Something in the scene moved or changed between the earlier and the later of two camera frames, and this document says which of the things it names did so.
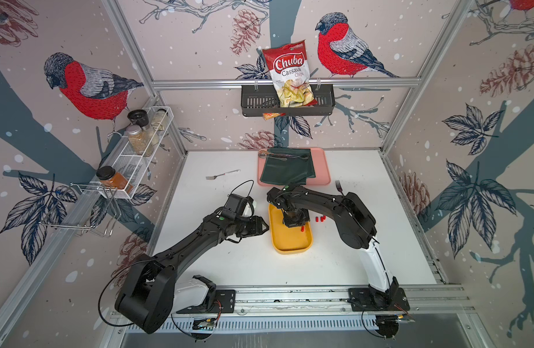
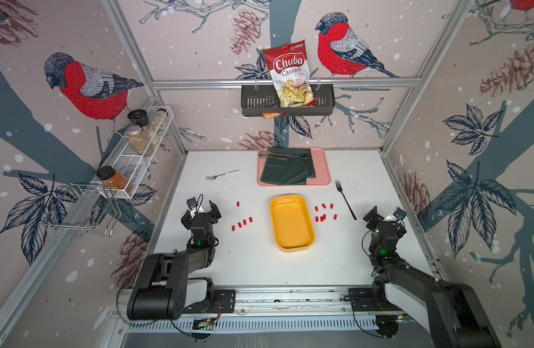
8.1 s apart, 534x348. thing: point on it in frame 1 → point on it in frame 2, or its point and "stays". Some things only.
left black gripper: (257, 226) → (213, 214)
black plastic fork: (339, 187) stays
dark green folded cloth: (293, 172) stays
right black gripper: (302, 220) → (374, 222)
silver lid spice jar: (137, 138) stays
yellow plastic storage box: (289, 240) stays
